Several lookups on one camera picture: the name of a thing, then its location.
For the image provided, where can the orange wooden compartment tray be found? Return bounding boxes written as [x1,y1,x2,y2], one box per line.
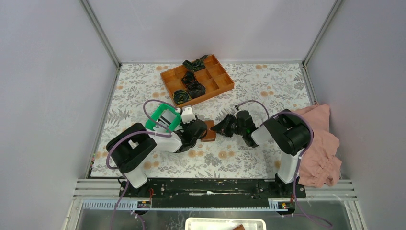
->
[160,54,235,108]

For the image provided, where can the black items in tray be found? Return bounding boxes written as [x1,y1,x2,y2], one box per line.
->
[181,55,208,99]

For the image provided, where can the brown leather card holder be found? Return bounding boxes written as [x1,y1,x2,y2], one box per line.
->
[201,120,216,142]

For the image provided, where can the black coiled cable in tray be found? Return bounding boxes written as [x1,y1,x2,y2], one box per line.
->
[172,90,191,105]

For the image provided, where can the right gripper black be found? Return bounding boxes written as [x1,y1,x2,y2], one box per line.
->
[211,114,245,138]

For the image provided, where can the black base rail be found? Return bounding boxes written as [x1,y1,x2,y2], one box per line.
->
[119,178,306,209]

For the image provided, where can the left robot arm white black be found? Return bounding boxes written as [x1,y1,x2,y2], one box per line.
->
[106,104,207,197]

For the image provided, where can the green plastic card box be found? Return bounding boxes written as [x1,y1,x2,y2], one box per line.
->
[145,103,181,133]

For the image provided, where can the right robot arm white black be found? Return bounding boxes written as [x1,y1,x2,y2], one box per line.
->
[210,110,314,197]

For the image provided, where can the pink crumpled cloth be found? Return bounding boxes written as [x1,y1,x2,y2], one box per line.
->
[295,104,342,188]

